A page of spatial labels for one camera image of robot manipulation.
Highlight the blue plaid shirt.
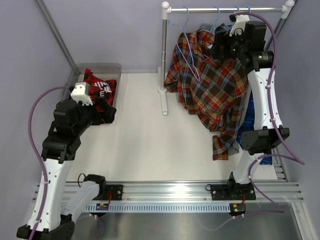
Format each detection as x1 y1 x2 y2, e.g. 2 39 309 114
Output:
236 94 274 166

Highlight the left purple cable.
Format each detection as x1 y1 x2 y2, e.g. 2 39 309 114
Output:
26 85 76 240

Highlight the metal clothes rack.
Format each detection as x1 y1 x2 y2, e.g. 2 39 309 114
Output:
157 0 296 116

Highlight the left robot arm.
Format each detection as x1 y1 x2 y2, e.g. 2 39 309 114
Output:
16 97 117 240

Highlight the red black plaid shirt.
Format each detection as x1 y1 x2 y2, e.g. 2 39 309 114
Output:
83 68 117 106

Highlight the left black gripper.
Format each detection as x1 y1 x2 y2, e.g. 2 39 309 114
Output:
73 96 116 136

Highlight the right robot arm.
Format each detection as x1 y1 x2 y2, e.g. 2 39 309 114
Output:
210 21 290 201

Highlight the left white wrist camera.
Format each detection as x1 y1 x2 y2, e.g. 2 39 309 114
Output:
70 82 93 106

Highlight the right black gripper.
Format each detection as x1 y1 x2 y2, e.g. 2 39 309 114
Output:
209 28 248 60

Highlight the brown orange plaid shirt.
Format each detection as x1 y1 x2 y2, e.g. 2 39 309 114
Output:
164 31 248 161

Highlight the slotted cable duct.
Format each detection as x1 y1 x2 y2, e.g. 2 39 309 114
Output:
79 202 231 214

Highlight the grey plastic bin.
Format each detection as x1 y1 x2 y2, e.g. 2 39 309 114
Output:
55 62 123 125

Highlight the aluminium frame post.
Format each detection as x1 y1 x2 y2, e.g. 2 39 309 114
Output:
34 0 79 73

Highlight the grey shirt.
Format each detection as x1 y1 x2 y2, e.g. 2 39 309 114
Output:
199 23 213 32

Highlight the aluminium mounting rail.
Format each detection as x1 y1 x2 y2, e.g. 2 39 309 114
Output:
109 181 304 203

